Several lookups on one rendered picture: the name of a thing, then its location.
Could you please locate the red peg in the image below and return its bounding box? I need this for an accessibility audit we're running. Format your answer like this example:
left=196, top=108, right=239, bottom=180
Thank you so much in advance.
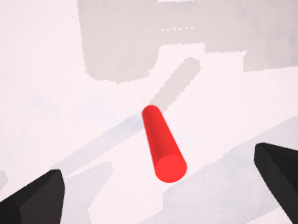
left=142, top=104, right=186, bottom=183

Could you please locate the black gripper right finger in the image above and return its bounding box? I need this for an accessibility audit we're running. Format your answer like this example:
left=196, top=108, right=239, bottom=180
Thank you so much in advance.
left=253, top=143, right=298, bottom=224

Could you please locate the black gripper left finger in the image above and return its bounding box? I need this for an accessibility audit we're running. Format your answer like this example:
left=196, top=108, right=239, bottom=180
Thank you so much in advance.
left=0, top=169, right=65, bottom=224

